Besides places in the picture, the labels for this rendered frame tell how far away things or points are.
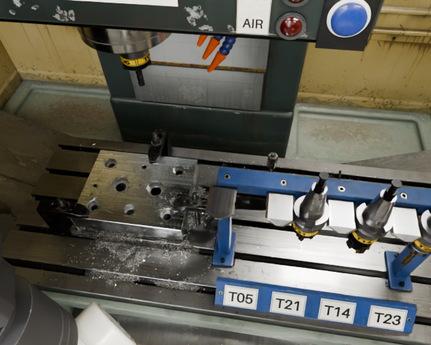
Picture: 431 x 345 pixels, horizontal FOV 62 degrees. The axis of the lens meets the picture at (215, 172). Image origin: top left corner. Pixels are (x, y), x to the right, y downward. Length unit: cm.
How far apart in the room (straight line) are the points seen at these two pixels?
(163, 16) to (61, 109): 160
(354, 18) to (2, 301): 34
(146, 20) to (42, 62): 166
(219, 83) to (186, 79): 11
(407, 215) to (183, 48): 79
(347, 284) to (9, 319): 81
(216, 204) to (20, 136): 114
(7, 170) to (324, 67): 134
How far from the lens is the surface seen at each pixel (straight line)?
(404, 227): 73
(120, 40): 57
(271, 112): 134
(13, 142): 165
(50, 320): 33
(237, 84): 123
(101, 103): 191
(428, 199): 77
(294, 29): 36
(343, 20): 35
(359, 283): 100
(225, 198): 68
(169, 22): 38
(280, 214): 67
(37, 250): 110
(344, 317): 93
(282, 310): 91
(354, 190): 72
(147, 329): 109
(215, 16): 37
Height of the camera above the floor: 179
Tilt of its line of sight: 53 degrees down
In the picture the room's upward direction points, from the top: 2 degrees counter-clockwise
